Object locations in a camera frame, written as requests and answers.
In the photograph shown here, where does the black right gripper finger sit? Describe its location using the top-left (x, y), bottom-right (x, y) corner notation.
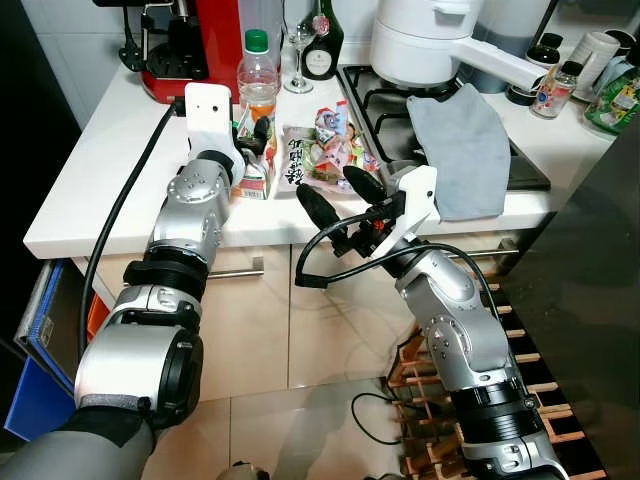
top-left (296, 184), bottom-right (351, 243)
top-left (343, 165), bottom-right (393, 209)

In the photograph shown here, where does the small red green carton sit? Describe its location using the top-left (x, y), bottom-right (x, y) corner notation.
top-left (236, 150), bottom-right (277, 201)

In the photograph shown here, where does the plastic bottle green cap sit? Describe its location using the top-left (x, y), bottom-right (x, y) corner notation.
top-left (237, 29), bottom-right (282, 126)

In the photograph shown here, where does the clear printed food bag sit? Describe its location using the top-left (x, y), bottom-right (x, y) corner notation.
top-left (282, 100), bottom-right (383, 193)

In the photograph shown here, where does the black gas hob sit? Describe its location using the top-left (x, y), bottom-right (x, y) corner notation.
top-left (338, 62), bottom-right (552, 194)

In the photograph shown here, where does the red coffee machine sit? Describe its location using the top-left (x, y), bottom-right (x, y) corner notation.
top-left (95, 0), bottom-right (251, 106)

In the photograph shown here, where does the dark green liquor bottle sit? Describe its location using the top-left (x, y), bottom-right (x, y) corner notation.
top-left (302, 0), bottom-right (346, 82)

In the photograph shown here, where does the clear wine glass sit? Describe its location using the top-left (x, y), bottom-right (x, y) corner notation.
top-left (283, 22), bottom-right (317, 96)

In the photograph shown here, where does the grey cloth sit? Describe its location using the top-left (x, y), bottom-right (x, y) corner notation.
top-left (406, 84), bottom-right (514, 222)

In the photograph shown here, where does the clear plastic pitcher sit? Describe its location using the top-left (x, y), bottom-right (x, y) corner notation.
top-left (238, 0), bottom-right (286, 41)

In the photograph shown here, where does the white kitchen counter cabinet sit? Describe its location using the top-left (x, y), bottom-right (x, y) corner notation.
top-left (22, 50), bottom-right (561, 401)

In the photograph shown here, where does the wooden slat pallet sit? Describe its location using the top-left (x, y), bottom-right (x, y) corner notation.
top-left (385, 300), bottom-right (601, 480)

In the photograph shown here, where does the clear spice bottle black cap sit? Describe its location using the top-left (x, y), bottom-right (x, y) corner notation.
top-left (533, 60), bottom-right (584, 121)

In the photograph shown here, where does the green food packet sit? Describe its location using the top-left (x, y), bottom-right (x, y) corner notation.
top-left (585, 62), bottom-right (640, 136)

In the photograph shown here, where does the white round container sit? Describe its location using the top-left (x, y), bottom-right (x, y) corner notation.
top-left (480, 0), bottom-right (561, 41)

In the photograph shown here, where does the orange box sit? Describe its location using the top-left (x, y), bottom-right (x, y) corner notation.
top-left (87, 292), bottom-right (111, 343)

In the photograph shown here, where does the dark sauce bottle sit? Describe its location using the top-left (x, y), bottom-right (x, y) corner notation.
top-left (507, 33), bottom-right (564, 107)

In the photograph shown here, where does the white printed cup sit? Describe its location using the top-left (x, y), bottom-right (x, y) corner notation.
top-left (568, 30), bottom-right (623, 93)

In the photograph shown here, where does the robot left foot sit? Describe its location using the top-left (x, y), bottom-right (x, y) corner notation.
top-left (218, 462), bottom-right (269, 480)

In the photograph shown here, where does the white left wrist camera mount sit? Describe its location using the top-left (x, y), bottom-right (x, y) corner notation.
top-left (185, 83), bottom-right (246, 161)

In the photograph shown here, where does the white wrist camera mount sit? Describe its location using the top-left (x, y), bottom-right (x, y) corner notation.
top-left (385, 165), bottom-right (441, 256)
top-left (185, 83), bottom-right (246, 161)

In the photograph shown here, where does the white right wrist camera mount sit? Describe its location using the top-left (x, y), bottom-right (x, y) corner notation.
top-left (385, 165), bottom-right (441, 256)

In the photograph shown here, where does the metal bar drawer handle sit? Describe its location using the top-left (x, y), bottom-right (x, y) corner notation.
top-left (203, 257), bottom-right (267, 282)
top-left (440, 248), bottom-right (521, 266)

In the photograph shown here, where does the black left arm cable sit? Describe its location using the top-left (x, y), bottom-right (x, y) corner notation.
top-left (80, 100), bottom-right (191, 351)

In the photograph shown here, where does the black power cord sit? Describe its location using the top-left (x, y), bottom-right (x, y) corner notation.
top-left (350, 392), bottom-right (413, 447)

